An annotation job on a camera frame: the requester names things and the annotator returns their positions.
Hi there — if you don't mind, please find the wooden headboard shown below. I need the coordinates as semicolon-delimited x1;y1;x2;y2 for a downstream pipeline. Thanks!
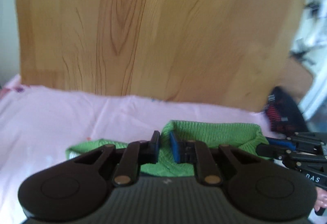
15;0;311;113

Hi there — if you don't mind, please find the brown perforated cushion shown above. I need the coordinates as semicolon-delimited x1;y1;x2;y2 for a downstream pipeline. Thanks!
277;56;313;102

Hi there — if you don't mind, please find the navy and green knit sweater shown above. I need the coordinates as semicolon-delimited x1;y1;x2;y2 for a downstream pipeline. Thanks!
66;120;270;178

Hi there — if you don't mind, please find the white framed window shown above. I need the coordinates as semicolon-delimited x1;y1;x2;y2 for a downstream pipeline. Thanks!
289;0;327;122

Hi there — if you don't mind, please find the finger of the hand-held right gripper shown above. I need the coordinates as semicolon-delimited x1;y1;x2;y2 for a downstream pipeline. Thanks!
266;134;324;154
256;144;307;171

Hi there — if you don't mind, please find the person's right hand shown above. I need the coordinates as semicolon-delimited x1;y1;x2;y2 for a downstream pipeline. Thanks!
315;187;327;210

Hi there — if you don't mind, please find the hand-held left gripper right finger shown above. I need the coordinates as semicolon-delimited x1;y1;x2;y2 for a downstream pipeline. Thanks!
169;131;272;187

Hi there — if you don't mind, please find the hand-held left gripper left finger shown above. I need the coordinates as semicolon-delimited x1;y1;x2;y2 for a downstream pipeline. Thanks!
74;131;161;187

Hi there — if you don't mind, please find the pink animal print bed sheet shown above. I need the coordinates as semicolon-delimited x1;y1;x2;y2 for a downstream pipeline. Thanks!
0;73;276;224

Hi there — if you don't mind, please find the navy and red striped garment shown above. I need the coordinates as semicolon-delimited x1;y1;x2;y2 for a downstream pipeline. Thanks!
262;86;309;134

